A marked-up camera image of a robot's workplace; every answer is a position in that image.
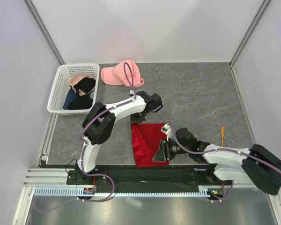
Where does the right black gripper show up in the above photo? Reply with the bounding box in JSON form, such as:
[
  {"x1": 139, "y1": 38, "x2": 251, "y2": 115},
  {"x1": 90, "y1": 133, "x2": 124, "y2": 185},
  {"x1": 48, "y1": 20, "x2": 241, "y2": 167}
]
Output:
[{"x1": 152, "y1": 137, "x2": 190, "y2": 162}]

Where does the light blue cable duct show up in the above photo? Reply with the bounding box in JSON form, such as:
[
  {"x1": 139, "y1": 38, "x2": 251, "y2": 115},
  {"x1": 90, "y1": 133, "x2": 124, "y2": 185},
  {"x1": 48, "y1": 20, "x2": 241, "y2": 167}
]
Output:
[{"x1": 34, "y1": 187, "x2": 210, "y2": 198}]

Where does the pink baseball cap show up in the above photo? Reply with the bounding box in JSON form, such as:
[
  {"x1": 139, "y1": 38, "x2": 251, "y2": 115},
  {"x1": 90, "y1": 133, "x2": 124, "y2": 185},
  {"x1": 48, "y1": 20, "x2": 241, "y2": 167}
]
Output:
[{"x1": 100, "y1": 60, "x2": 145, "y2": 88}]

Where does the navy blue cloth in basket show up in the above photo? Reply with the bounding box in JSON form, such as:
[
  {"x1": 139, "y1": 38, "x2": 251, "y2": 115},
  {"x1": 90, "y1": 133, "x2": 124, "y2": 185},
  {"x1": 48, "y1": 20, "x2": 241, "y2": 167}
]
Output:
[{"x1": 62, "y1": 89, "x2": 76, "y2": 110}]

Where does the white plastic basket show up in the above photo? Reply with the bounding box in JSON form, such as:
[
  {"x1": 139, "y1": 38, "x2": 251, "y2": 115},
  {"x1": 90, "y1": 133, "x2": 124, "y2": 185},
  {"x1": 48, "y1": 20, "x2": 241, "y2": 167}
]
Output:
[{"x1": 47, "y1": 63, "x2": 101, "y2": 115}]

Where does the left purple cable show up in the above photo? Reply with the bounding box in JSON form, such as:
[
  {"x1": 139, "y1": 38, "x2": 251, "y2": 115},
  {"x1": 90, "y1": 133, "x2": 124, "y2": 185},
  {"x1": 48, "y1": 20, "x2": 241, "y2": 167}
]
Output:
[{"x1": 34, "y1": 61, "x2": 138, "y2": 213}]

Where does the pink cloth in basket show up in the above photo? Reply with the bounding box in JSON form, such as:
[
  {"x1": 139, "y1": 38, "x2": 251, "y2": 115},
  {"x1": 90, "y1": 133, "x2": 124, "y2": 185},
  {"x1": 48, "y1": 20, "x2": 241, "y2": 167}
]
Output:
[{"x1": 67, "y1": 74, "x2": 93, "y2": 87}]

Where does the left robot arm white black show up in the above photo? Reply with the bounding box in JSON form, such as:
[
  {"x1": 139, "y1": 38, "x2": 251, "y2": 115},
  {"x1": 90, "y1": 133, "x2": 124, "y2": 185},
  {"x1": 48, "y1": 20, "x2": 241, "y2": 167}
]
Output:
[{"x1": 77, "y1": 91, "x2": 163, "y2": 184}]

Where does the orange utensil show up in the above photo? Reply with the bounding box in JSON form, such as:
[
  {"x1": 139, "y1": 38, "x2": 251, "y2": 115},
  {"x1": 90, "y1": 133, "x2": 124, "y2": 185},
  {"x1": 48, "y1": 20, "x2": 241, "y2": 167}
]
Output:
[{"x1": 221, "y1": 126, "x2": 225, "y2": 147}]

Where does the red cloth napkin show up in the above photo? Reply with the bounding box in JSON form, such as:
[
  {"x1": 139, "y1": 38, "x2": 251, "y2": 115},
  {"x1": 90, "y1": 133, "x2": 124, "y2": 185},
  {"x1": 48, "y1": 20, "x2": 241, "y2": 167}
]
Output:
[{"x1": 131, "y1": 123, "x2": 169, "y2": 167}]

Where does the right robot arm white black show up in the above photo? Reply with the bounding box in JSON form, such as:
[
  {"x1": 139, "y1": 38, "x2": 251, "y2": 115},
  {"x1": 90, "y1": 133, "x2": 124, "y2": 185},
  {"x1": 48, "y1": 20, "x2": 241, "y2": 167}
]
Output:
[{"x1": 152, "y1": 124, "x2": 281, "y2": 195}]

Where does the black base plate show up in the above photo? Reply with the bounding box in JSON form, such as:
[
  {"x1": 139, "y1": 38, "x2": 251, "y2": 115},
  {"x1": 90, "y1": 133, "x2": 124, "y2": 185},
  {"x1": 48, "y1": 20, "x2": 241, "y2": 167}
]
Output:
[{"x1": 67, "y1": 165, "x2": 231, "y2": 192}]

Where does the black cloth in basket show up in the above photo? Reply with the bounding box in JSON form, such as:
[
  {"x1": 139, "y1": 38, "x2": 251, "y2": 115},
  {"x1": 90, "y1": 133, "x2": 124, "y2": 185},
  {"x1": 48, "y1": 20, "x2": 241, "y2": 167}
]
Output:
[{"x1": 67, "y1": 78, "x2": 96, "y2": 110}]

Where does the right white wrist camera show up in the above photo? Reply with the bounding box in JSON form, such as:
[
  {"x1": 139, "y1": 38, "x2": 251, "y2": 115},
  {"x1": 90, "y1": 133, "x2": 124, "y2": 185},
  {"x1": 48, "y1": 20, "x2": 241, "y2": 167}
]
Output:
[{"x1": 161, "y1": 123, "x2": 173, "y2": 141}]

